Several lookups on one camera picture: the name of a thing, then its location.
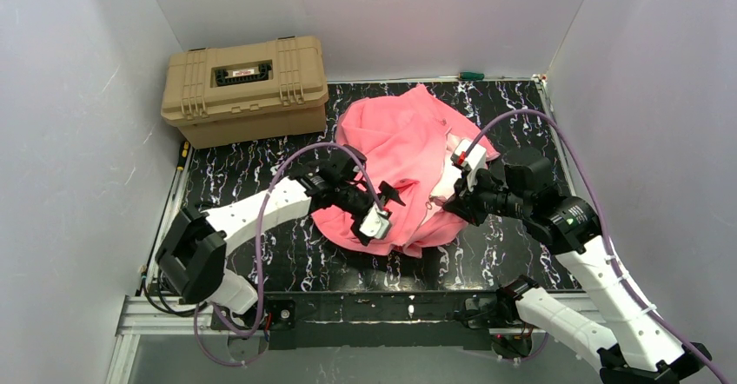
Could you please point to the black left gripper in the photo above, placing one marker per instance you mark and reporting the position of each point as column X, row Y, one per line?
column 381, row 200

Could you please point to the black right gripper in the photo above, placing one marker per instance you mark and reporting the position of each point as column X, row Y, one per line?
column 464, row 198

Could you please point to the pink zip-up jacket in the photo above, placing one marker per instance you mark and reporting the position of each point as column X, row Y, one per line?
column 408, row 141

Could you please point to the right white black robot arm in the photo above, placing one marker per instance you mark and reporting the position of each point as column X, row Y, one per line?
column 627, row 345

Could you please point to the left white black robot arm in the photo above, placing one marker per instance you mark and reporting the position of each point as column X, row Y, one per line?
column 194, row 252

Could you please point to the tan plastic tool case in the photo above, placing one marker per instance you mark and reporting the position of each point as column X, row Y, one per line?
column 219, row 96

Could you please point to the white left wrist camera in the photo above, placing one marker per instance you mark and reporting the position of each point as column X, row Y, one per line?
column 375, row 225

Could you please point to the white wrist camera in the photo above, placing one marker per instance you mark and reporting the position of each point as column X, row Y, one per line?
column 469, row 158
column 375, row 225

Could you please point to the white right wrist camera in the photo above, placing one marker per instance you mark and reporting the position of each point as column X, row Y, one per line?
column 469, row 158

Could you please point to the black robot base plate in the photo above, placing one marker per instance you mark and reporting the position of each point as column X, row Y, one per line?
column 466, row 319

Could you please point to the yellow black handled screwdriver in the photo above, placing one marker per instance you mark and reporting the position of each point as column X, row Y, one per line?
column 183, row 155

